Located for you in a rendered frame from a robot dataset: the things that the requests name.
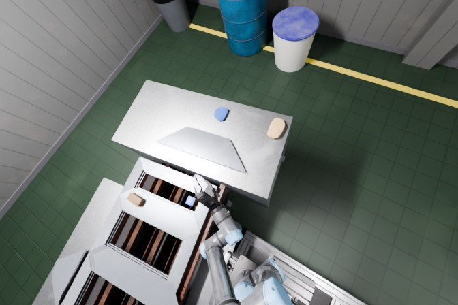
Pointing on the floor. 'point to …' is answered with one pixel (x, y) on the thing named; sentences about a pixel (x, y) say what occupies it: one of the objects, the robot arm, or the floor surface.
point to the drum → (244, 8)
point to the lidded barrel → (294, 37)
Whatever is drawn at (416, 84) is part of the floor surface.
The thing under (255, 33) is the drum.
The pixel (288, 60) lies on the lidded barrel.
